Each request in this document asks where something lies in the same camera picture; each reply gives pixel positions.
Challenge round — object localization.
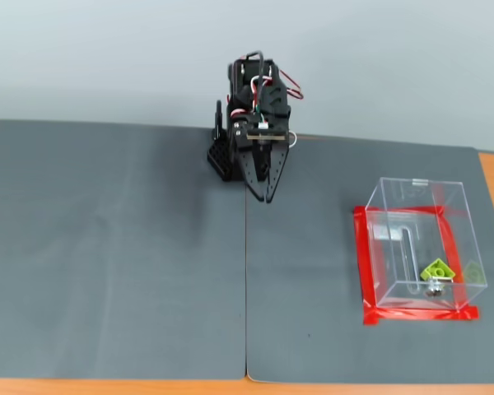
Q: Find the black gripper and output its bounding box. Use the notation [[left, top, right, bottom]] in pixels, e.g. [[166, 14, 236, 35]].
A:
[[230, 72, 293, 204]]

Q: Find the green lego block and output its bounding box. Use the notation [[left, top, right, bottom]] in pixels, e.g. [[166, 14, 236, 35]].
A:
[[419, 258, 456, 281]]

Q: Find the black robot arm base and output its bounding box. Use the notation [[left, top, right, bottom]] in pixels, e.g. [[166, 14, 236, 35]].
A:
[[205, 135, 238, 183]]

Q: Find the silver box lock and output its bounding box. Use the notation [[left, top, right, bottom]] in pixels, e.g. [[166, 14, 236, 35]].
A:
[[422, 277, 454, 298]]

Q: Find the transparent acrylic box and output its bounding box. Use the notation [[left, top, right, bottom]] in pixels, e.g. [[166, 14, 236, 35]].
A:
[[364, 176, 489, 312]]

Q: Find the grey foam mat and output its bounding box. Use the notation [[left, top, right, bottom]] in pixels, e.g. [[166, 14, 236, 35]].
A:
[[0, 118, 248, 380], [245, 133, 494, 383]]

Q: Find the red tape strip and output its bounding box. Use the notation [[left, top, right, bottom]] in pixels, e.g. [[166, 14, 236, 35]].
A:
[[361, 306, 481, 326], [438, 213, 468, 312], [352, 205, 380, 326]]

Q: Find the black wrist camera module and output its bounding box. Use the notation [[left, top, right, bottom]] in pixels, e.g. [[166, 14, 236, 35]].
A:
[[245, 130, 290, 150]]

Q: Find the black power cable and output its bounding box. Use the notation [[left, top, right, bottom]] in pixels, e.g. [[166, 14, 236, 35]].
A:
[[212, 100, 224, 141]]

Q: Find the black camera cable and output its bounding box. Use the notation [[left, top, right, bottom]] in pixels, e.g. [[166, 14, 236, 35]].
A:
[[240, 49, 271, 131]]

